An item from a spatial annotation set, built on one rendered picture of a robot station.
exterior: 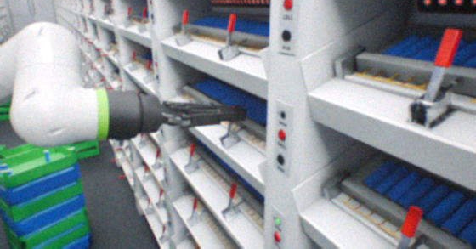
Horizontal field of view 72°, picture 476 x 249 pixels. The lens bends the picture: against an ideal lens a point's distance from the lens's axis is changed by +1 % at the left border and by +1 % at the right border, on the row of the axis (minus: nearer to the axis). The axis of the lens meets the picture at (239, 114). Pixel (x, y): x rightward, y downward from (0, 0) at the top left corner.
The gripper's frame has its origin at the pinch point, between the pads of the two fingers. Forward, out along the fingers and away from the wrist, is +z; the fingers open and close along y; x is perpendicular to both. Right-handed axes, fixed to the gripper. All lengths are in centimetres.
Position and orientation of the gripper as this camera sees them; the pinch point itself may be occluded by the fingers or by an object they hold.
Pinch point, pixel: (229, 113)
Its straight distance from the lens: 73.1
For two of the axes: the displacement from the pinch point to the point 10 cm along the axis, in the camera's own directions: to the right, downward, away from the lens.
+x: 1.3, -9.6, -2.5
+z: 8.6, -0.1, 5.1
